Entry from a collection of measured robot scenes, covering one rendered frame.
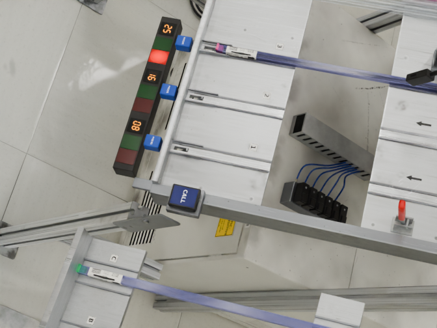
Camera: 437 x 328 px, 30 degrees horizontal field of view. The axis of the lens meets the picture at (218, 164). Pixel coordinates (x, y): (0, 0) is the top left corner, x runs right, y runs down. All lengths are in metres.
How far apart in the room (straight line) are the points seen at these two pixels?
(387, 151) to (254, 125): 0.25
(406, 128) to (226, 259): 0.50
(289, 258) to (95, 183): 0.68
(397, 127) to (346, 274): 0.52
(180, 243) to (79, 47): 0.68
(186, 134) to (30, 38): 0.83
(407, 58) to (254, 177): 0.38
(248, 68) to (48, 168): 0.80
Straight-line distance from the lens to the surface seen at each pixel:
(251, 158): 1.50
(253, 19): 1.64
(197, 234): 1.90
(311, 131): 1.85
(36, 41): 2.27
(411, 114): 1.55
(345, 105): 2.01
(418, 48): 1.62
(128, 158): 1.54
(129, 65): 2.39
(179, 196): 1.44
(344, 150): 1.91
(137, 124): 1.57
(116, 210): 1.60
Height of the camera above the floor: 1.96
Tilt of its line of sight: 51 degrees down
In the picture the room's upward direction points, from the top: 77 degrees clockwise
